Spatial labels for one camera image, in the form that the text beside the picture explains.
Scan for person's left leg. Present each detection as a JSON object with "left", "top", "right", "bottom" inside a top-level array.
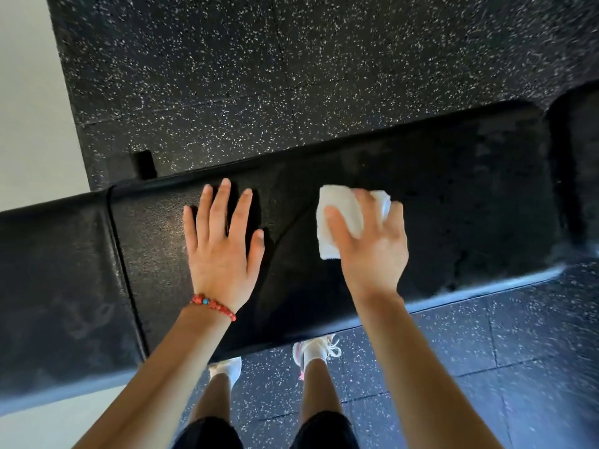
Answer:
[{"left": 189, "top": 372, "right": 233, "bottom": 423}]

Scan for red bead bracelet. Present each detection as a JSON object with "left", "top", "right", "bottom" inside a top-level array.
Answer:
[{"left": 190, "top": 294, "right": 237, "bottom": 322}]

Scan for person's right white shoe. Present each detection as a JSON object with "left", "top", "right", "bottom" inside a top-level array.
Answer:
[{"left": 292, "top": 335, "right": 343, "bottom": 382}]

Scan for black padded workout bench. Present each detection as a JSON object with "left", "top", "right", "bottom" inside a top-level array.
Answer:
[{"left": 0, "top": 81, "right": 599, "bottom": 417}]

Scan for black bench foot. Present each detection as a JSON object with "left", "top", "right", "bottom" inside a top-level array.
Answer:
[{"left": 133, "top": 150, "right": 158, "bottom": 179}]

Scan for black shorts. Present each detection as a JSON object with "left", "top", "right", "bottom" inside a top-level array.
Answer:
[{"left": 172, "top": 410, "right": 362, "bottom": 449}]

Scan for person's white shoe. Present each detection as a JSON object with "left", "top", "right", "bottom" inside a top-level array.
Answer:
[
  {"left": 292, "top": 335, "right": 343, "bottom": 382},
  {"left": 209, "top": 356, "right": 243, "bottom": 389}
]

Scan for person's right leg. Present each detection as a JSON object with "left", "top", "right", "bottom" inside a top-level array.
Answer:
[{"left": 299, "top": 356, "right": 345, "bottom": 417}]

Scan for person's right forearm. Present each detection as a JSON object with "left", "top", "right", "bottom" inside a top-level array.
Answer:
[{"left": 351, "top": 292, "right": 505, "bottom": 449}]

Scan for person's leg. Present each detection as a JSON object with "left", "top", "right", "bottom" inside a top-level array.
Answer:
[
  {"left": 189, "top": 372, "right": 233, "bottom": 423},
  {"left": 299, "top": 356, "right": 345, "bottom": 417}
]

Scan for person's left white shoe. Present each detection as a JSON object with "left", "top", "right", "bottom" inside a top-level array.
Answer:
[{"left": 209, "top": 356, "right": 243, "bottom": 389}]

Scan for person's left forearm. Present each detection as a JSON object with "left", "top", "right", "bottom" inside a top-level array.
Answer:
[{"left": 72, "top": 301, "right": 235, "bottom": 449}]

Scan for person's right hand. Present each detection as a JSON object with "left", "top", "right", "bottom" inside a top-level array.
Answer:
[{"left": 324, "top": 189, "right": 409, "bottom": 305}]

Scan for person's left hand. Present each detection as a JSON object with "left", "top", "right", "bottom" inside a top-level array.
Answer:
[{"left": 183, "top": 178, "right": 265, "bottom": 315}]

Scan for white cloth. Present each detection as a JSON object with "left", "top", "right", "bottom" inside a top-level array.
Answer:
[{"left": 317, "top": 184, "right": 392, "bottom": 261}]

